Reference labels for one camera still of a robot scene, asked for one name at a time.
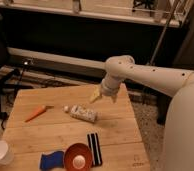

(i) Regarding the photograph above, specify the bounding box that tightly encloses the metal pole stand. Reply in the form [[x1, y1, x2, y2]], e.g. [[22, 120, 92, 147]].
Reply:
[[147, 0, 180, 66]]

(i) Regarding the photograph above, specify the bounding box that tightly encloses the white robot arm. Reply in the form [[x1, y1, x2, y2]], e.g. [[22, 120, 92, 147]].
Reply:
[[90, 55, 194, 171]]

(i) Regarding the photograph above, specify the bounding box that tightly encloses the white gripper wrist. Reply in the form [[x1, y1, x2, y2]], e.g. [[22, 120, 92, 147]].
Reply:
[[89, 77, 121, 103]]

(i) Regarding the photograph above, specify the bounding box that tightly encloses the black striped whiteboard eraser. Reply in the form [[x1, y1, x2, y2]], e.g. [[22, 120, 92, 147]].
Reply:
[[87, 133, 103, 167]]

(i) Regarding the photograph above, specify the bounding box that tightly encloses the white paper cup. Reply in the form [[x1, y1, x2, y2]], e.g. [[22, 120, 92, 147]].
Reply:
[[0, 140, 13, 165]]

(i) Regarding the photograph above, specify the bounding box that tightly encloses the wooden shelf ledge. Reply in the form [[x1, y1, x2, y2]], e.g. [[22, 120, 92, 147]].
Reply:
[[0, 0, 185, 28]]

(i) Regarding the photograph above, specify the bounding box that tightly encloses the blue sponge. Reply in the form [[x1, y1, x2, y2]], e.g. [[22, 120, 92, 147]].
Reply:
[[39, 151, 64, 171]]

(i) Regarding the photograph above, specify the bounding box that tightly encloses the white patterned plastic bottle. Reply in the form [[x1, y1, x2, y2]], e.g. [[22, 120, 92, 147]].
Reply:
[[63, 105, 97, 123]]

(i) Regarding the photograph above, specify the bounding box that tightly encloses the orange toy carrot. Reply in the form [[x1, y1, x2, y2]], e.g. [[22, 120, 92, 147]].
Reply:
[[25, 105, 51, 122]]

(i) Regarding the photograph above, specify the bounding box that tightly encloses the white baseboard heater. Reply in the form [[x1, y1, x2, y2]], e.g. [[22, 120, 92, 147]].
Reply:
[[8, 48, 105, 78]]

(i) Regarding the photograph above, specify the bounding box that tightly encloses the red bowl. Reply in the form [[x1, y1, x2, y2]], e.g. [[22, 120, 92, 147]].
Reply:
[[63, 143, 92, 171]]

